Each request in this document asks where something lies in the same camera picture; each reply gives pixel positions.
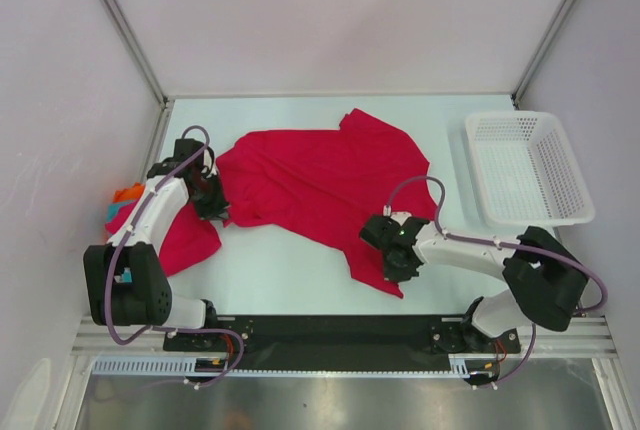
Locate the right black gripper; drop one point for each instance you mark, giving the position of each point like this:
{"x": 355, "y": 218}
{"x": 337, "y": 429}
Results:
{"x": 398, "y": 275}

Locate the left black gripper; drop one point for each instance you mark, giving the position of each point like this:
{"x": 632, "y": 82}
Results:
{"x": 218, "y": 209}

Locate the red t shirt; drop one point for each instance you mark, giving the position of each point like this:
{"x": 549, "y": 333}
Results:
{"x": 189, "y": 241}
{"x": 325, "y": 185}

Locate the white perforated plastic basket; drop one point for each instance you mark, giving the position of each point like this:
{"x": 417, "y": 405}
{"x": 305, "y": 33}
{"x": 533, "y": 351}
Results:
{"x": 525, "y": 170}

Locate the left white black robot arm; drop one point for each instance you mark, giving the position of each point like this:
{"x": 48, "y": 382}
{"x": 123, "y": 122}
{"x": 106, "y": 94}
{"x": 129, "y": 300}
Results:
{"x": 125, "y": 281}

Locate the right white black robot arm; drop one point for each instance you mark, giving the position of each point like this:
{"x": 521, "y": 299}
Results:
{"x": 543, "y": 285}

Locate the folded red t shirt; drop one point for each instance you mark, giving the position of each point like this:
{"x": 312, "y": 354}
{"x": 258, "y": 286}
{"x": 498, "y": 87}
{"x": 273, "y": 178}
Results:
{"x": 189, "y": 241}

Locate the orange t shirt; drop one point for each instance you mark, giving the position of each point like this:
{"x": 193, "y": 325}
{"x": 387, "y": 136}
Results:
{"x": 129, "y": 194}

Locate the teal t shirt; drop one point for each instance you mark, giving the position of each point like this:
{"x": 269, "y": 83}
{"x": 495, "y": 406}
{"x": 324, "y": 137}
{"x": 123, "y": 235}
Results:
{"x": 114, "y": 208}

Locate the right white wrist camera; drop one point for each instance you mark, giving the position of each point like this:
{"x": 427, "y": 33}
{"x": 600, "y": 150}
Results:
{"x": 398, "y": 216}

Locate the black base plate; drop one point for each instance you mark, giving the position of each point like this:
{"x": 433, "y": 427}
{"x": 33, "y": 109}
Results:
{"x": 365, "y": 343}

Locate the right slotted cable duct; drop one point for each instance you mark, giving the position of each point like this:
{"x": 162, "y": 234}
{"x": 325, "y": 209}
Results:
{"x": 474, "y": 364}

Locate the slotted cable duct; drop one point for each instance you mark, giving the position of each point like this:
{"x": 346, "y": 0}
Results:
{"x": 159, "y": 366}
{"x": 474, "y": 364}

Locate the left slotted cable duct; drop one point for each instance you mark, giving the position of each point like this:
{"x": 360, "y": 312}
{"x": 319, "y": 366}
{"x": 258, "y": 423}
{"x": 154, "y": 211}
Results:
{"x": 159, "y": 366}

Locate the aluminium frame rail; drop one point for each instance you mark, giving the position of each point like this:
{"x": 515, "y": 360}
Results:
{"x": 587, "y": 337}

